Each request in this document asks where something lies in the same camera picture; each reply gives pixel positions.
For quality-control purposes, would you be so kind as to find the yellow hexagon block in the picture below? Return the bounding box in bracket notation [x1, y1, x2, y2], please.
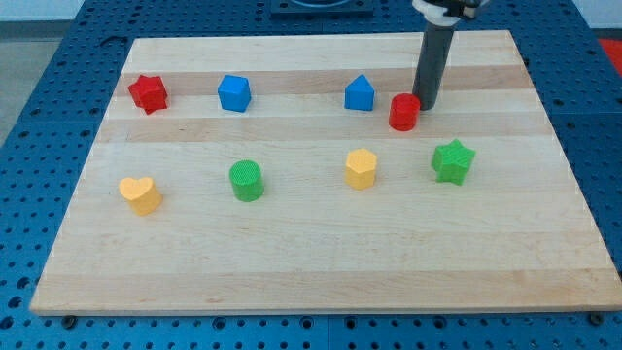
[345, 148, 377, 190]

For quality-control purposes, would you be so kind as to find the blue pentagon block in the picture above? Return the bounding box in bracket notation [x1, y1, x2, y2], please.
[344, 75, 375, 111]

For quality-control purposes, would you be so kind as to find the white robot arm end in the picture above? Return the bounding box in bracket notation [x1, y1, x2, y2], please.
[412, 0, 491, 27]

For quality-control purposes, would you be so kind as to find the green star block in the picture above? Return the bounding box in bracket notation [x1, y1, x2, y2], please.
[432, 139, 476, 186]

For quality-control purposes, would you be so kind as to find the blue cube block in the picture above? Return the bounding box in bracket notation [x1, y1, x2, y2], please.
[217, 75, 252, 113]

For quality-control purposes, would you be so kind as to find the wooden board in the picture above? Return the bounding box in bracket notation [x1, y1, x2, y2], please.
[30, 30, 621, 316]

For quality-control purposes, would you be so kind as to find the red cylinder block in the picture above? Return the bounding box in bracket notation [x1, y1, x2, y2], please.
[389, 93, 421, 131]

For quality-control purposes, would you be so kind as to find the yellow heart block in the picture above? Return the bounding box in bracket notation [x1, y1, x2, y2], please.
[119, 177, 163, 216]

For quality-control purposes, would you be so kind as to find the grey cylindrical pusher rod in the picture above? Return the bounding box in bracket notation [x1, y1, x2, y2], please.
[412, 22, 456, 111]

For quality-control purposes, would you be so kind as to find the red star block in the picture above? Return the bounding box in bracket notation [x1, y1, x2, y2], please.
[128, 75, 168, 115]

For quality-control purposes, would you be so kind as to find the green cylinder block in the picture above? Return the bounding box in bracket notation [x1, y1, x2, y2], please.
[228, 159, 264, 202]

